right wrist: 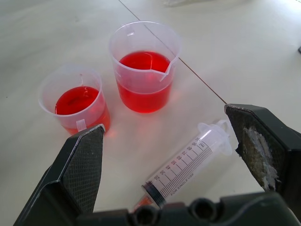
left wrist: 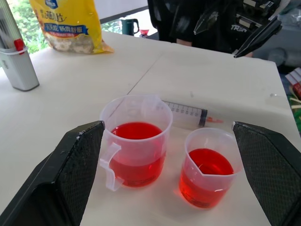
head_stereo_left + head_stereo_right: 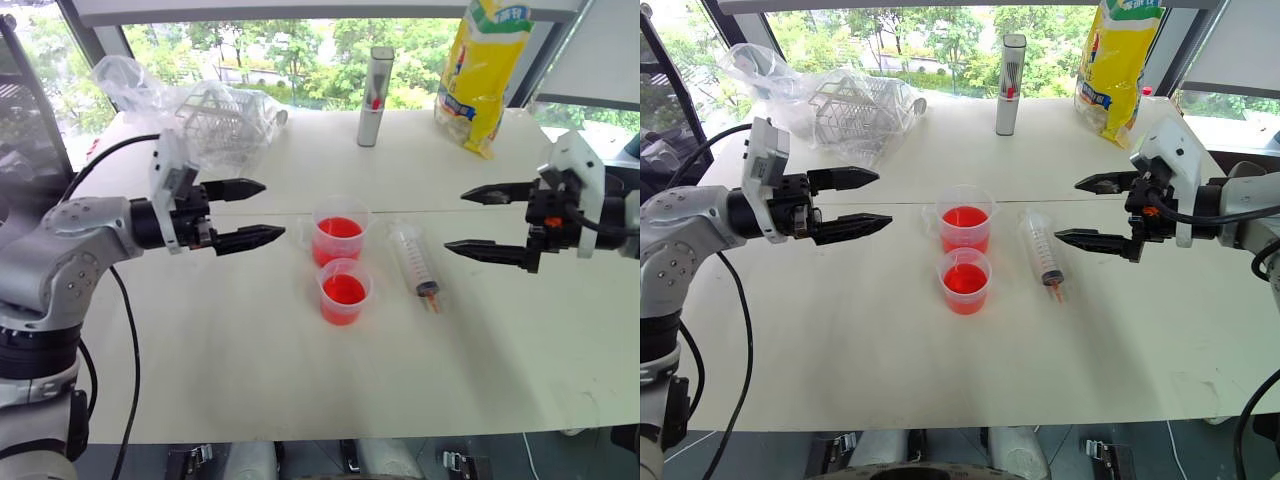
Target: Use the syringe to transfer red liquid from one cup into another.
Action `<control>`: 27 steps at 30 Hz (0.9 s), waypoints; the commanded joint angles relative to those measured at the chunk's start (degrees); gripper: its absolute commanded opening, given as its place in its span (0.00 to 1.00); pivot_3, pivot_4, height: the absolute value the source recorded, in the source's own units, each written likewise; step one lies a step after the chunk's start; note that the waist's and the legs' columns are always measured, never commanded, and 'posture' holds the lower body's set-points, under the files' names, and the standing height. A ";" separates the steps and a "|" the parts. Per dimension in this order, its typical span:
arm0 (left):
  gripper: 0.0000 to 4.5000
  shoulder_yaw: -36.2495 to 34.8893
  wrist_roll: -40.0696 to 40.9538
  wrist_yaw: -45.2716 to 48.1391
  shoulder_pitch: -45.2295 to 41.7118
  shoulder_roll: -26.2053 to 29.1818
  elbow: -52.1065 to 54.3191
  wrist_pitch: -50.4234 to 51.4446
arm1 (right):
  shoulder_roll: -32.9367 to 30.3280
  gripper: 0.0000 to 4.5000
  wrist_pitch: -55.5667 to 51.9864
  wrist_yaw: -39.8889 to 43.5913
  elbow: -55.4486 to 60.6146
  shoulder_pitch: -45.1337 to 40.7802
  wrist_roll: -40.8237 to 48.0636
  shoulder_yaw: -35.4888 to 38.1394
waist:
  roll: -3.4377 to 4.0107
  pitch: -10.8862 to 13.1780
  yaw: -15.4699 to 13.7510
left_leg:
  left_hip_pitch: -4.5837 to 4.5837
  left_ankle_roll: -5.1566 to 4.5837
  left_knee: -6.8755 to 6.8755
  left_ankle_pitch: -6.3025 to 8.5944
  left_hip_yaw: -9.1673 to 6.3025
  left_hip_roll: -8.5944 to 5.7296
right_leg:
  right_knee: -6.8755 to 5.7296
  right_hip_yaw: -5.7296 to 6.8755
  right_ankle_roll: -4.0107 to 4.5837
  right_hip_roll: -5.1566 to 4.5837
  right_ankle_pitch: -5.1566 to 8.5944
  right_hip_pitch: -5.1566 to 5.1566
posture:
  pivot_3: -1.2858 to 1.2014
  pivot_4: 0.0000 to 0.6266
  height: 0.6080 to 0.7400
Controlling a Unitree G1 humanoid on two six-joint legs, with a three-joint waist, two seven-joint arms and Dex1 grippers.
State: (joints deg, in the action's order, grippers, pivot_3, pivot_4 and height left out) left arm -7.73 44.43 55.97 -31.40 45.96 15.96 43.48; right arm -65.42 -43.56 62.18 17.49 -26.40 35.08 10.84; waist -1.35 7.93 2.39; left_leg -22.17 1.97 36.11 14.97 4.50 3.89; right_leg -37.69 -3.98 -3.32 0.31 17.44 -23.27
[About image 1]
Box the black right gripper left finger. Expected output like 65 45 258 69
13 123 105 226

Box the large beaker with red liquid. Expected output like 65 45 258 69
108 20 183 114

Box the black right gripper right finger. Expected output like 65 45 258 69
224 104 301 212

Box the clear plastic syringe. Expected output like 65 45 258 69
135 119 233 209

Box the small beaker with red liquid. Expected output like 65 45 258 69
38 64 111 136

